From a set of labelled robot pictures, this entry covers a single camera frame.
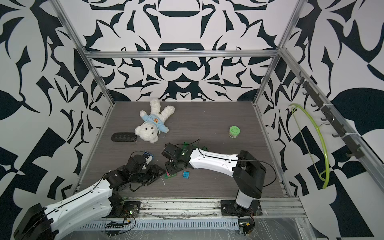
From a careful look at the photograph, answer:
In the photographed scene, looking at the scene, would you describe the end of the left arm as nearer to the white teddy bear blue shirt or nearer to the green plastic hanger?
the white teddy bear blue shirt

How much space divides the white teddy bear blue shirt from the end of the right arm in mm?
293

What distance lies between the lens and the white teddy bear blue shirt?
0.95m

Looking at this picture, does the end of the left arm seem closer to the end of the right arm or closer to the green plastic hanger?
the end of the right arm

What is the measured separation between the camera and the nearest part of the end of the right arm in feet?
1.92

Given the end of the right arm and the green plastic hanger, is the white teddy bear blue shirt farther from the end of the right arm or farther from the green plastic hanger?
the green plastic hanger
